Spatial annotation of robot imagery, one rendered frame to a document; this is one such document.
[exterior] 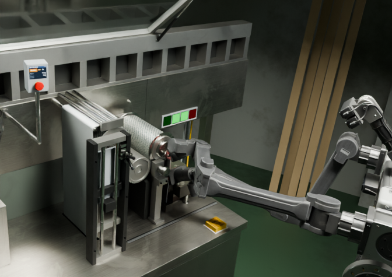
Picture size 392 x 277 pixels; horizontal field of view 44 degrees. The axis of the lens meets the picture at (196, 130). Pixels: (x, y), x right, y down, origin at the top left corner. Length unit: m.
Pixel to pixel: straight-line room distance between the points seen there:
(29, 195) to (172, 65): 0.97
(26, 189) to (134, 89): 0.67
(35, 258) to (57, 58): 0.81
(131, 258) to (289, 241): 1.97
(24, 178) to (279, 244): 2.14
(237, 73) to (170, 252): 1.20
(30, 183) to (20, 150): 0.18
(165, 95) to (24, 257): 1.03
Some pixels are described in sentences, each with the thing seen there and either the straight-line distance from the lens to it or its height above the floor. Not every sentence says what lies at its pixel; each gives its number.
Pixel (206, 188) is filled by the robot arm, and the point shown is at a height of 1.47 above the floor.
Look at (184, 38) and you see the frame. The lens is 2.49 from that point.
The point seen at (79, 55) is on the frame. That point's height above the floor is 1.61.
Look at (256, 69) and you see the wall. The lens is 4.39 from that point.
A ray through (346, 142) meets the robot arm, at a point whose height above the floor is 1.50.
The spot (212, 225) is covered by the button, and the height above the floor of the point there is 0.92.
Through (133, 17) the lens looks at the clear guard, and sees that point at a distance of 2.14.
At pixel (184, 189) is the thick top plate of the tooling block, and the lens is 2.32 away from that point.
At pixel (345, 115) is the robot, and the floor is 1.70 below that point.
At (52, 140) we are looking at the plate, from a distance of 2.22.
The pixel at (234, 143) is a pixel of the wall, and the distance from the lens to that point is 4.70.
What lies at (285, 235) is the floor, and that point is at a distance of 3.89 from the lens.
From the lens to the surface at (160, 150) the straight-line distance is 2.12.
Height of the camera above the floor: 2.24
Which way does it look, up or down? 25 degrees down
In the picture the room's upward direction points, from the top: 6 degrees clockwise
